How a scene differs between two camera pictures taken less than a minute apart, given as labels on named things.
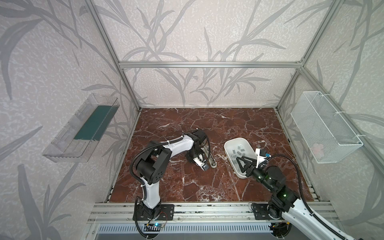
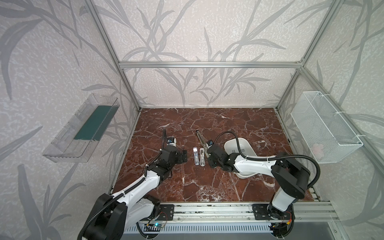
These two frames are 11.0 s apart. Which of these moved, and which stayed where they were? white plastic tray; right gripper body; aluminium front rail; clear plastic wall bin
Moved: right gripper body
Stayed: white plastic tray; aluminium front rail; clear plastic wall bin
